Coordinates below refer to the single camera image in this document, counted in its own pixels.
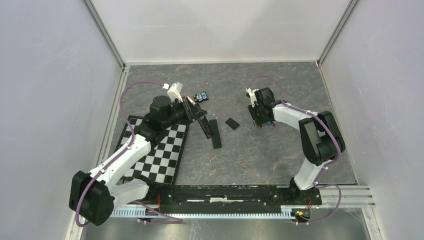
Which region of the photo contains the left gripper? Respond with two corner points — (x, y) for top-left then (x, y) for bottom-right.
(162, 96), (207, 129)

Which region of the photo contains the black battery cover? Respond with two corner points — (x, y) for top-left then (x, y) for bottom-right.
(225, 117), (240, 130)

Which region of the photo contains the black remote control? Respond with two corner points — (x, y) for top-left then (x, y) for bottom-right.
(197, 116), (213, 140)

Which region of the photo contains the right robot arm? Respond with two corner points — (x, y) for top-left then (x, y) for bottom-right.
(245, 87), (346, 204)

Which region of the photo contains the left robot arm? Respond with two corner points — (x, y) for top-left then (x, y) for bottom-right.
(68, 95), (207, 228)

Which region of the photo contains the checkerboard calibration board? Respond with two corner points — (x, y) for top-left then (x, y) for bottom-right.
(123, 124), (189, 185)

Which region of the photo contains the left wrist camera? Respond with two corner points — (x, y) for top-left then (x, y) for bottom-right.
(162, 82), (183, 103)

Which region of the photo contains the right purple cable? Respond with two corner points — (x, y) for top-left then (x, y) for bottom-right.
(246, 75), (343, 226)

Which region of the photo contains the purple cable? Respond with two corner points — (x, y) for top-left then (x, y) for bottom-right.
(246, 75), (343, 226)
(75, 80), (167, 228)

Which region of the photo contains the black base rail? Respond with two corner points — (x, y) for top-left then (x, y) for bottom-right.
(141, 185), (323, 214)

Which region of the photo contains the white cable comb strip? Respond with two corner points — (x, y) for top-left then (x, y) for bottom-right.
(110, 205), (306, 220)

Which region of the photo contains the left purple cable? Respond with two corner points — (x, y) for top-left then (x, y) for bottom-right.
(75, 80), (167, 228)

